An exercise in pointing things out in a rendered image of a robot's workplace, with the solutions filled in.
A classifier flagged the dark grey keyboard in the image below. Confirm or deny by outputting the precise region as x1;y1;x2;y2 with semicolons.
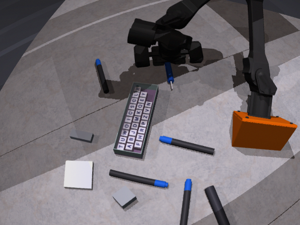
113;82;159;159

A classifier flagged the black cylinder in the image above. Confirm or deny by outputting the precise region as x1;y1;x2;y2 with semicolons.
205;185;230;225

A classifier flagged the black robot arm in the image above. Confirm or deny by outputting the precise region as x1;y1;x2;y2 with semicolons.
127;0;277;119

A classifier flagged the black marker with blue cap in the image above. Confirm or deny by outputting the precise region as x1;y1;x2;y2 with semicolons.
180;179;192;225
159;136;215;155
96;59;109;94
109;169;168;188

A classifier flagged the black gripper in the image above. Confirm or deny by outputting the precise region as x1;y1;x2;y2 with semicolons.
134;41;203;68

